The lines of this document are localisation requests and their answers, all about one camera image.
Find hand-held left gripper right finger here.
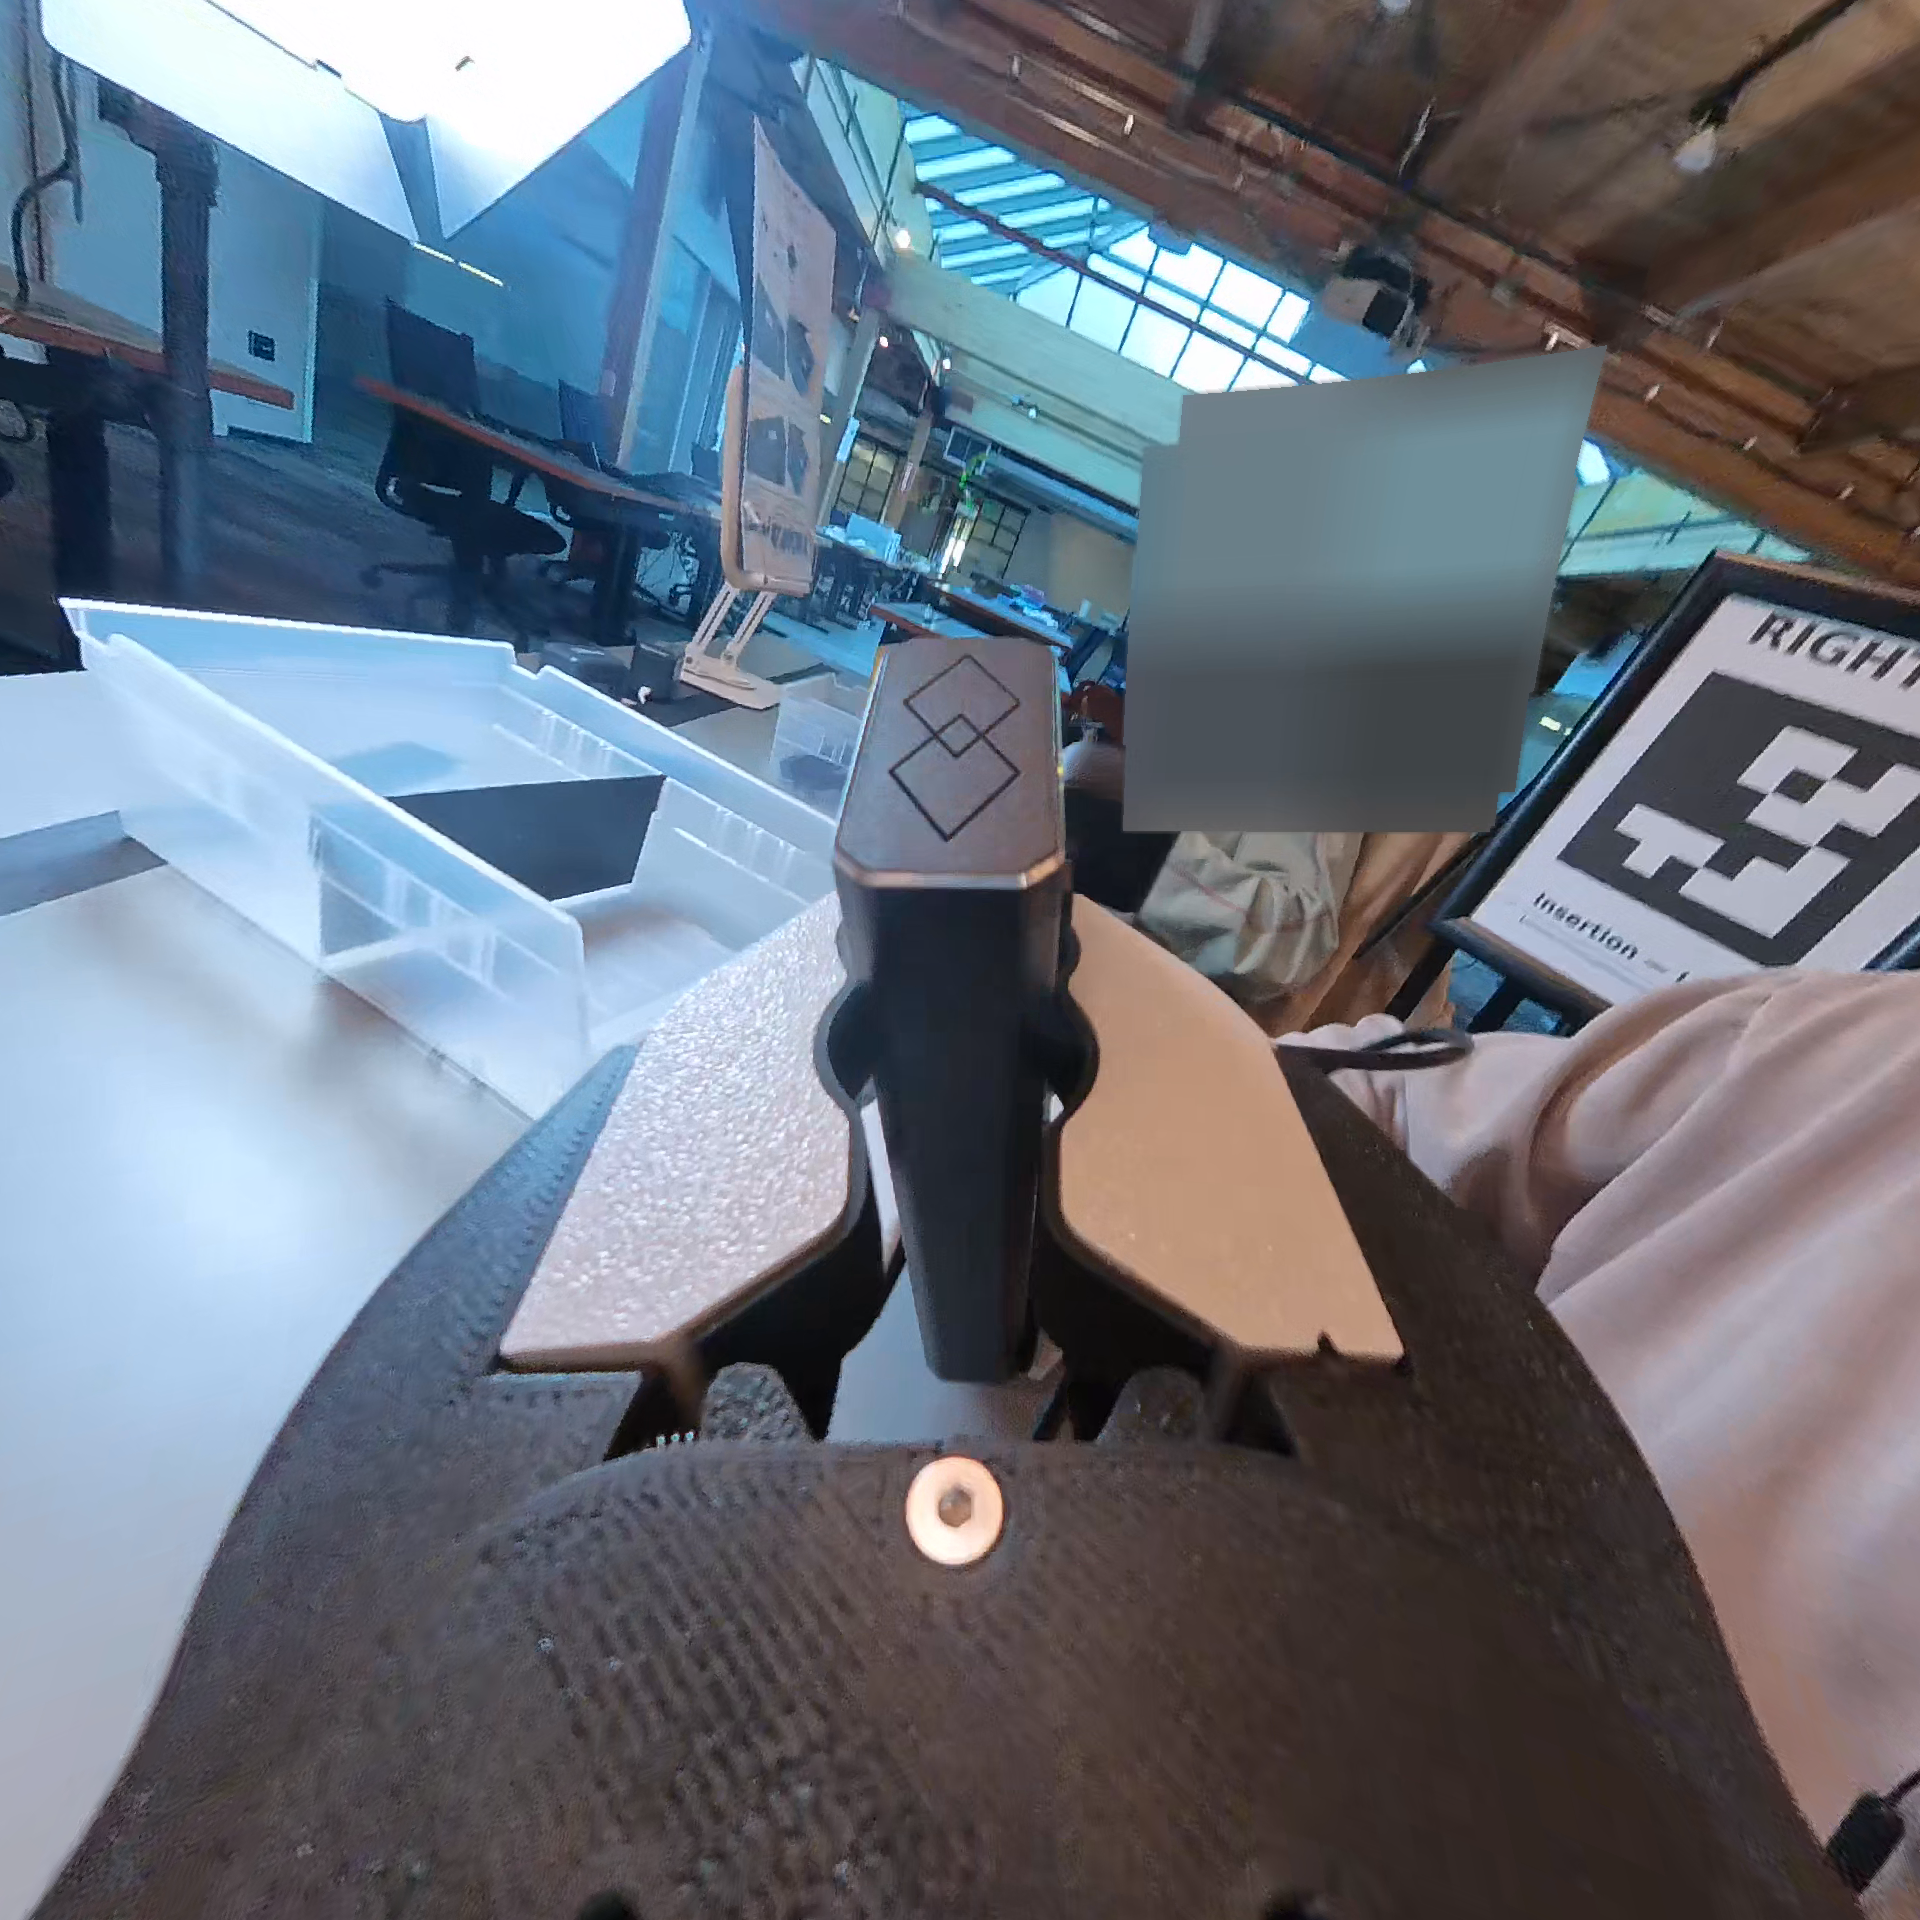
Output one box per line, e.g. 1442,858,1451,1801
1050,897,1409,1370

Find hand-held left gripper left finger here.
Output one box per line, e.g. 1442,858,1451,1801
498,897,876,1376

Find long black usb hub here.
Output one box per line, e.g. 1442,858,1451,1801
829,639,1071,1386

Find clear plastic bin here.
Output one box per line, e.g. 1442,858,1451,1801
60,598,845,1126

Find person's right forearm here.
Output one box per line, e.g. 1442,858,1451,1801
1275,967,1920,1854

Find small clear container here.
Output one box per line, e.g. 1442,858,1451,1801
767,681,876,801

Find black ceiling device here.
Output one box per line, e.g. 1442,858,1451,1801
1327,248,1431,337

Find wooden desk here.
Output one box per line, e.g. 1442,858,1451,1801
353,376,730,640
0,300,298,594

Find wooden poster stand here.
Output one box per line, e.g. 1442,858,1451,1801
678,112,845,713

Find black office chair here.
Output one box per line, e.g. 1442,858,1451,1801
359,298,569,594

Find ceiling light panel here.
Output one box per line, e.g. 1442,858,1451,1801
36,0,694,243

